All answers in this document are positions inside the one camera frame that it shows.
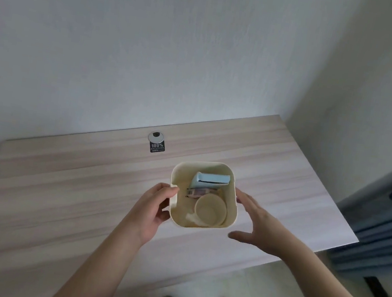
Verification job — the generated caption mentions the person's right hand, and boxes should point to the person's right hand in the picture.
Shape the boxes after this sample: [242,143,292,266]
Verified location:
[226,188,301,260]

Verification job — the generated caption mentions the person's left hand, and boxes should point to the person's left hand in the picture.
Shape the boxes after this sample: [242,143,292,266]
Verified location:
[123,178,181,250]

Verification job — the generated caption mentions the cream square plastic bin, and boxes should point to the cream square plastic bin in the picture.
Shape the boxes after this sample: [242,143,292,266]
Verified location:
[164,155,245,235]

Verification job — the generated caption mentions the person's left forearm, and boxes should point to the person's left forearm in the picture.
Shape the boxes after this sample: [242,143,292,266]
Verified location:
[48,215,155,297]

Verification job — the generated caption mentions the cream plastic cup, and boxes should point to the cream plastic cup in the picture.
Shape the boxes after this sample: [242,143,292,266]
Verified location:
[185,189,231,231]

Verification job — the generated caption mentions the small pink packet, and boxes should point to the small pink packet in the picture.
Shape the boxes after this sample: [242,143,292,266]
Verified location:
[186,186,218,204]

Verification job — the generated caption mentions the light blue box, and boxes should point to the light blue box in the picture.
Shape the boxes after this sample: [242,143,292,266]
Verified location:
[189,170,232,196]

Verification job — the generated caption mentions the black sticker label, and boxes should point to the black sticker label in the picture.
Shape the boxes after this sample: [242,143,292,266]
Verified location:
[149,140,166,155]

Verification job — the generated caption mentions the blue-grey curtain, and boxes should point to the blue-grey curtain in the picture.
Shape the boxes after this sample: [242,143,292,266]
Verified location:
[325,138,392,283]

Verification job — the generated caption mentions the silver cable grommet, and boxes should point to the silver cable grommet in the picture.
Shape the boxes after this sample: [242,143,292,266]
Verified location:
[147,130,165,144]

